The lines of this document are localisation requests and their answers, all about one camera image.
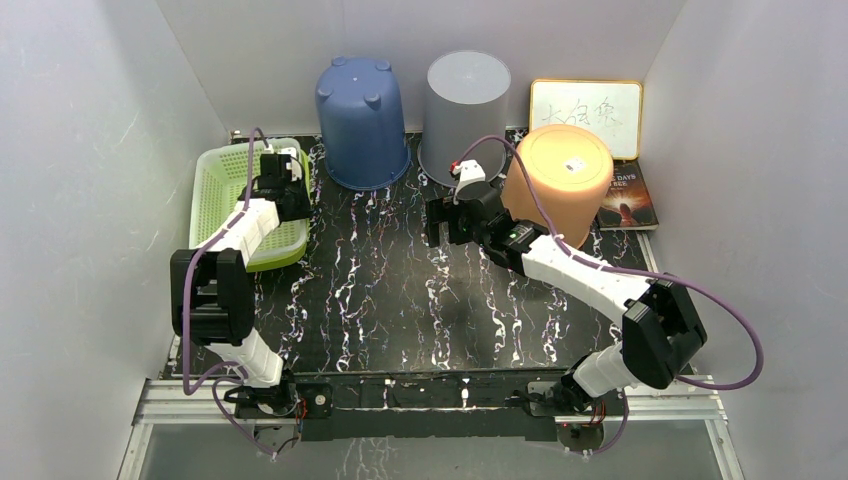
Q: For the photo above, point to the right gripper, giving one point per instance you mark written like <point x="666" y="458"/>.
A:
<point x="439" y="211"/>

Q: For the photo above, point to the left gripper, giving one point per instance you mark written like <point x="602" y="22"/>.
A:
<point x="303" y="211"/>

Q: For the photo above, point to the white perforated plastic basket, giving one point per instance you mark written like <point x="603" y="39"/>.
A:
<point x="220" y="178"/>

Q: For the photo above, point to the green plastic basket tray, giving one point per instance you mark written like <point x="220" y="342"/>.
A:
<point x="249" y="191"/>

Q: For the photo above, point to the blue plastic bucket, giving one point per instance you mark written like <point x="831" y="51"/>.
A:
<point x="361" y="119"/>

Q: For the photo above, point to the grey plastic bucket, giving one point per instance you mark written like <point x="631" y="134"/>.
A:
<point x="467" y="98"/>

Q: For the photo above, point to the orange plastic bucket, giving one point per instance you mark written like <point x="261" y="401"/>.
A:
<point x="571" y="170"/>

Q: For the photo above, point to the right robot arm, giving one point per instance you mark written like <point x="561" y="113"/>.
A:
<point x="660" y="328"/>

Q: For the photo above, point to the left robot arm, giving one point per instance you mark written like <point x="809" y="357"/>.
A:
<point x="212" y="291"/>

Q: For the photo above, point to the dark book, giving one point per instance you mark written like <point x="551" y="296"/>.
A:
<point x="627" y="204"/>

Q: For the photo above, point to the small whiteboard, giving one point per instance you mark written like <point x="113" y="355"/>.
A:
<point x="610" y="109"/>

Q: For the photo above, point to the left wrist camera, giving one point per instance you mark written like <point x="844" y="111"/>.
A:
<point x="291" y="166"/>

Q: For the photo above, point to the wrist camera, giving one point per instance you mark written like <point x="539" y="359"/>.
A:
<point x="291" y="166"/>
<point x="465" y="172"/>

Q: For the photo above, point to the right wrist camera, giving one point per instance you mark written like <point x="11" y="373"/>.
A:
<point x="465" y="172"/>

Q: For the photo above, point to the aluminium frame rail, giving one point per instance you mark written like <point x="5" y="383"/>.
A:
<point x="412" y="341"/>

